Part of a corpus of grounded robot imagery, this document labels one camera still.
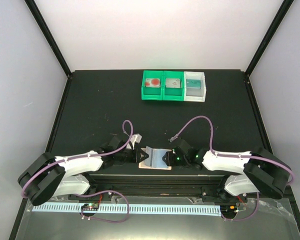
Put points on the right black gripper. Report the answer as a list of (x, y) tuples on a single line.
[(169, 160)]

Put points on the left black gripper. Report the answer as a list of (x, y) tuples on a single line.
[(145, 155)]

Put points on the blue credit card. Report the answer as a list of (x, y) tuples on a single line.
[(157, 160)]

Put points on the beige card holder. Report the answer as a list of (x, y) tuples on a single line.
[(142, 165)]

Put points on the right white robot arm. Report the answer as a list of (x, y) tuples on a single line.
[(256, 171)]

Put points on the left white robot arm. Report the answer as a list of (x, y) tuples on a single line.
[(51, 176)]

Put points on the red dotted card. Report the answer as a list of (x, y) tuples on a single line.
[(152, 83)]

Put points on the grey patterned card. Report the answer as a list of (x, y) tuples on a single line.
[(174, 83)]

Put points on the teal card in bin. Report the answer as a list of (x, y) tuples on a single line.
[(193, 84)]

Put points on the left green bin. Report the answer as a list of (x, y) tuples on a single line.
[(152, 93)]

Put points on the green bin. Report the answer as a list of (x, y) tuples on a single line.
[(170, 94), (152, 93)]

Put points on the middle green bin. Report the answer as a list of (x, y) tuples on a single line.
[(170, 94)]

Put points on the white bin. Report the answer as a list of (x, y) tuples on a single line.
[(195, 95)]

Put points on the left circuit board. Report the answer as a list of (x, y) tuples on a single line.
[(90, 207)]

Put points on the circuit board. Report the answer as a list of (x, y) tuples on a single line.
[(227, 209), (90, 207)]

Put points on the right circuit board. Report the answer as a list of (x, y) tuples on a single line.
[(227, 209)]

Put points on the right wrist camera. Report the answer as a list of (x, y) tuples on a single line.
[(173, 138)]

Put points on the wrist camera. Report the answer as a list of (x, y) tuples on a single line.
[(173, 138), (135, 139)]

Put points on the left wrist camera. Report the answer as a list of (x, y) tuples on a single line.
[(135, 139)]

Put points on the black aluminium rail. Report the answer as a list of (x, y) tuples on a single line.
[(157, 185)]

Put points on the white slotted cable duct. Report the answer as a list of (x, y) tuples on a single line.
[(143, 209)]

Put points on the left black frame post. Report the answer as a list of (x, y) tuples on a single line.
[(39, 19)]

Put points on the black frame post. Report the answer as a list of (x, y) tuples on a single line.
[(273, 27), (39, 19)]

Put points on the right black frame post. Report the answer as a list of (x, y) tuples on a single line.
[(273, 27)]

